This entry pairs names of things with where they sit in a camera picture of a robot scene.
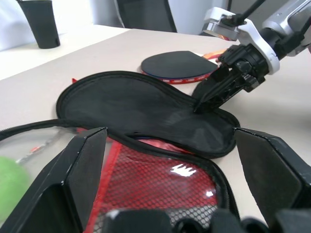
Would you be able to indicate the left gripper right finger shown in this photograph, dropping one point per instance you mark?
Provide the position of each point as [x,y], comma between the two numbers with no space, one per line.
[269,170]

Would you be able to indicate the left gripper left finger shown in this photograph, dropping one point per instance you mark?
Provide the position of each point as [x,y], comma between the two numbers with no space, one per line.
[60,184]

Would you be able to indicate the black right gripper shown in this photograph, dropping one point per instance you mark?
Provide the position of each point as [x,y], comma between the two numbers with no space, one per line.
[247,63]

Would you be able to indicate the black paddle case red mesh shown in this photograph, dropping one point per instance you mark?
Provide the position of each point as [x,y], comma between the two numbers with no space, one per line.
[136,111]

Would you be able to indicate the black rubber table tennis paddle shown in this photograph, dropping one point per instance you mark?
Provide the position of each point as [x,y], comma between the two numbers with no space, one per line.
[175,64]

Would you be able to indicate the green ball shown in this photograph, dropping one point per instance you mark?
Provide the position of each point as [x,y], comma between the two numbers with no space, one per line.
[11,184]

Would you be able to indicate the black office chair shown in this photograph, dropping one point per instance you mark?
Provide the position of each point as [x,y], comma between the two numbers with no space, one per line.
[145,14]

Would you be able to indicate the black cup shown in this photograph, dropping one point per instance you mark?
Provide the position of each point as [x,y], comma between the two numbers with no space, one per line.
[41,24]

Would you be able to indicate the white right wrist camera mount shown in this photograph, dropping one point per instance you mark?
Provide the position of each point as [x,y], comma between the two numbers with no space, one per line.
[255,36]

